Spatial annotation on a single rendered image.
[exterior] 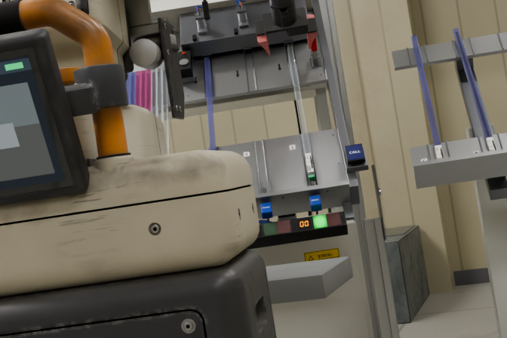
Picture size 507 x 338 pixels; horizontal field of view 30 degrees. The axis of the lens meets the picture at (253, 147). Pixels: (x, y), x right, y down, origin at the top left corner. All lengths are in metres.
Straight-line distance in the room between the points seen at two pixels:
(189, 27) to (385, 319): 0.93
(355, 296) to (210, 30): 0.79
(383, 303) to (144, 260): 1.23
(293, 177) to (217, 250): 1.19
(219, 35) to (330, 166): 0.52
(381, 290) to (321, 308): 0.34
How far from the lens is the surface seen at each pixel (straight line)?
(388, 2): 5.23
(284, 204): 2.11
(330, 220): 2.06
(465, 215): 5.37
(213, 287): 0.97
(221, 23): 2.51
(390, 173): 5.19
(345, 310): 2.44
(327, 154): 2.19
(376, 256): 2.13
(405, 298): 4.42
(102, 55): 1.01
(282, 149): 2.21
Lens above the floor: 0.78
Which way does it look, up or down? 2 degrees up
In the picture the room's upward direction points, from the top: 9 degrees counter-clockwise
